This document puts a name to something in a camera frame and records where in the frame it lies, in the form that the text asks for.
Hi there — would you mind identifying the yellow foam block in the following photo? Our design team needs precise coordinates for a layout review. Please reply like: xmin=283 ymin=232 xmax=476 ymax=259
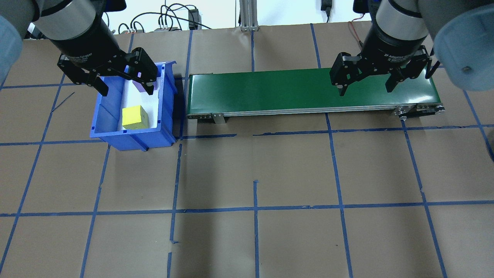
xmin=122 ymin=105 xmax=150 ymax=130

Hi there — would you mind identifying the black looped cable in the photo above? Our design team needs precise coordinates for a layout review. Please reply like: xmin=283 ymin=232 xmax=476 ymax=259
xmin=118 ymin=12 xmax=167 ymax=34

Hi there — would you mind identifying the white foam pad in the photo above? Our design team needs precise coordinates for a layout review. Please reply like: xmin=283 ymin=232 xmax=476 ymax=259
xmin=118 ymin=75 xmax=161 ymax=130

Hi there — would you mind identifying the black hanging plug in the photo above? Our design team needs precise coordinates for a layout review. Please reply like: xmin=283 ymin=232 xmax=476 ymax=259
xmin=321 ymin=0 xmax=333 ymax=23

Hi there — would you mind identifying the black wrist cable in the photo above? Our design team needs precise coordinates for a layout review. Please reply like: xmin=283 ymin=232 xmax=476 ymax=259
xmin=426 ymin=46 xmax=444 ymax=80

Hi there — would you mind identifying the green conveyor belt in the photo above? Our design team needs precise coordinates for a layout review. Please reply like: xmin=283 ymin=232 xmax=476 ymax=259
xmin=186 ymin=66 xmax=445 ymax=125

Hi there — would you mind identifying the purple foam block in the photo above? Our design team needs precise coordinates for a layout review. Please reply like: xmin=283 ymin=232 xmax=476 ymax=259
xmin=132 ymin=79 xmax=157 ymax=94

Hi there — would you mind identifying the thin red cable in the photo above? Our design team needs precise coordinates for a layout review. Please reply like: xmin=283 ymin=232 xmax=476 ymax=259
xmin=349 ymin=14 xmax=366 ymax=49

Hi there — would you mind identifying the blue plastic bin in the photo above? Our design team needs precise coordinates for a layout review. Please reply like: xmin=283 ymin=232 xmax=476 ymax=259
xmin=90 ymin=61 xmax=179 ymax=152

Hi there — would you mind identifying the aluminium frame post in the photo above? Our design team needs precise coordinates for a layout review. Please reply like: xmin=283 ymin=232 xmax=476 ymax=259
xmin=239 ymin=0 xmax=259 ymax=32

